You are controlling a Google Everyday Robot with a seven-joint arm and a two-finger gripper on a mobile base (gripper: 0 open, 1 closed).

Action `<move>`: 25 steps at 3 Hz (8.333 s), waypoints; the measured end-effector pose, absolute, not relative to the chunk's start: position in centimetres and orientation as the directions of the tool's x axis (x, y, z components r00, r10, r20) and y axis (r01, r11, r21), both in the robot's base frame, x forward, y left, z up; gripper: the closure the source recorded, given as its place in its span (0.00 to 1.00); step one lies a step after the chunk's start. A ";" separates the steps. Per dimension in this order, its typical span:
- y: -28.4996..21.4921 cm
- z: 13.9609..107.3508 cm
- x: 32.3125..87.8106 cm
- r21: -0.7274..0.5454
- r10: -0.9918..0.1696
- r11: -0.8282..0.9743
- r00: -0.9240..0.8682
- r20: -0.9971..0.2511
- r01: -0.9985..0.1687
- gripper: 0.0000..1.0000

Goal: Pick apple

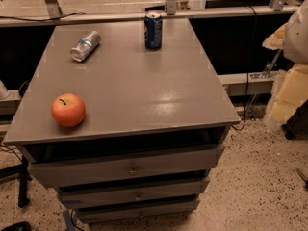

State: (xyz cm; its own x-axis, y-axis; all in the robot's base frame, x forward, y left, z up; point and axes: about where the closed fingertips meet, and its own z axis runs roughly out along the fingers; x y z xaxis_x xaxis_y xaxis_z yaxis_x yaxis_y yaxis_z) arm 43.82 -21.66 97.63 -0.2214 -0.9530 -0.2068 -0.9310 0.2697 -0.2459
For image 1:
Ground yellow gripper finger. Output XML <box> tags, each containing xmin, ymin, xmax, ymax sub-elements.
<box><xmin>269</xmin><ymin>63</ymin><xmax>308</xmax><ymax>124</ymax></box>
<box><xmin>262</xmin><ymin>24</ymin><xmax>287</xmax><ymax>50</ymax></box>

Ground red apple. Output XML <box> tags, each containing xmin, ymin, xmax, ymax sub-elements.
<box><xmin>51</xmin><ymin>93</ymin><xmax>86</xmax><ymax>127</ymax></box>

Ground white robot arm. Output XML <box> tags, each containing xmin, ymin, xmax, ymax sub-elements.
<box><xmin>262</xmin><ymin>4</ymin><xmax>308</xmax><ymax>124</ymax></box>

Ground metal diagonal brace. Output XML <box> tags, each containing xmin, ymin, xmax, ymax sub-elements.
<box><xmin>249</xmin><ymin>48</ymin><xmax>284</xmax><ymax>80</ymax></box>

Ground blue upright soda can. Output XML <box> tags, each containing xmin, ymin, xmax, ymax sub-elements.
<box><xmin>144</xmin><ymin>11</ymin><xmax>163</xmax><ymax>50</ymax></box>

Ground grey drawer cabinet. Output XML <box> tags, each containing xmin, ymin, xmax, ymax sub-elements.
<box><xmin>2</xmin><ymin>17</ymin><xmax>242</xmax><ymax>225</ymax></box>

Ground silver can lying down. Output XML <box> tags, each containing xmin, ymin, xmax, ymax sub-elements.
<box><xmin>70</xmin><ymin>31</ymin><xmax>101</xmax><ymax>63</ymax></box>

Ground grey metal railing beam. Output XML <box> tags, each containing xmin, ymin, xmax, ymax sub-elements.
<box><xmin>0</xmin><ymin>5</ymin><xmax>298</xmax><ymax>28</ymax></box>

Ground bottom grey drawer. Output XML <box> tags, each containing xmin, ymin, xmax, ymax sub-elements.
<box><xmin>76</xmin><ymin>195</ymin><xmax>200</xmax><ymax>223</ymax></box>

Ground grey drawer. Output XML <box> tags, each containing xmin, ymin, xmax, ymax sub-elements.
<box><xmin>29</xmin><ymin>144</ymin><xmax>224</xmax><ymax>188</ymax></box>
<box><xmin>59</xmin><ymin>177</ymin><xmax>209</xmax><ymax>209</ymax></box>
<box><xmin>76</xmin><ymin>195</ymin><xmax>200</xmax><ymax>223</ymax></box>

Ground middle grey drawer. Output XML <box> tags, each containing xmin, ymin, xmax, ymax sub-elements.
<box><xmin>59</xmin><ymin>177</ymin><xmax>209</xmax><ymax>209</ymax></box>

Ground top grey drawer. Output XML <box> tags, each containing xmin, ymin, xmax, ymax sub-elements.
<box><xmin>29</xmin><ymin>144</ymin><xmax>224</xmax><ymax>188</ymax></box>

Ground black stand leg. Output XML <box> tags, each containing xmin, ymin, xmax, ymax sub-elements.
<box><xmin>0</xmin><ymin>158</ymin><xmax>30</xmax><ymax>208</ymax></box>

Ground black cable on rail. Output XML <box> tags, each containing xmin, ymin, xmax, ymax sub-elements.
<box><xmin>0</xmin><ymin>11</ymin><xmax>87</xmax><ymax>22</ymax></box>

